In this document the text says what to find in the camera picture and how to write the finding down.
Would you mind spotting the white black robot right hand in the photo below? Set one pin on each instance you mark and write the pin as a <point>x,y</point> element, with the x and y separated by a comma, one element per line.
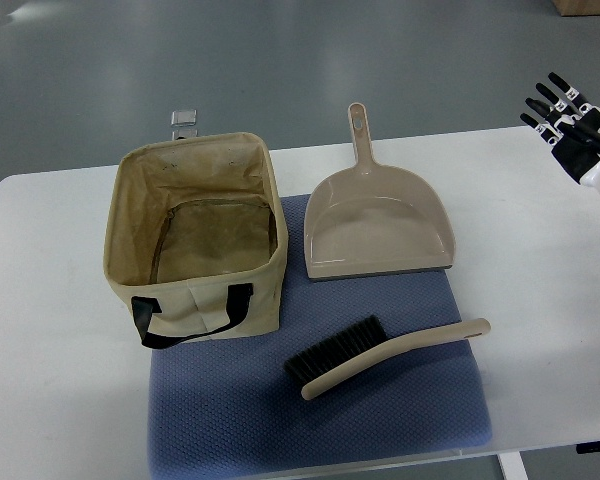
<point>569,124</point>

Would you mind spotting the beige hand broom black bristles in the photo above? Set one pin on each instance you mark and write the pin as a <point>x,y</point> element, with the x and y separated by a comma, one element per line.
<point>380,352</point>

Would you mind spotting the cardboard box corner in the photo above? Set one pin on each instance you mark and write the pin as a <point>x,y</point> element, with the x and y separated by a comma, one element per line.
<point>570,8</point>

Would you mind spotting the beige plastic dustpan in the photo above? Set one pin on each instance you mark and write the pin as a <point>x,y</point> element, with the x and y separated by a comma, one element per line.
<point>373,219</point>

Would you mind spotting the black table control panel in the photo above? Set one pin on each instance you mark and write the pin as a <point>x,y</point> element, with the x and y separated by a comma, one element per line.
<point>588,447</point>

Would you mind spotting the white table leg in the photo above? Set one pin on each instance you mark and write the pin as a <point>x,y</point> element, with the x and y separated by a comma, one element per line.
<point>512,466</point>

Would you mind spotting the silver floor socket plate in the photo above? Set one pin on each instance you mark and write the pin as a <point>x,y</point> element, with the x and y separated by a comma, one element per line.
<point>184,124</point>

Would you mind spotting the blue textured mat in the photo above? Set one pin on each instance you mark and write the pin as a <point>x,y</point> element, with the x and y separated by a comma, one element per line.
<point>231,408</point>

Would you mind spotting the beige fabric bag black handle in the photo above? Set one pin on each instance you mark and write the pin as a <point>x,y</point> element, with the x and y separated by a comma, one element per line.
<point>196,241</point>

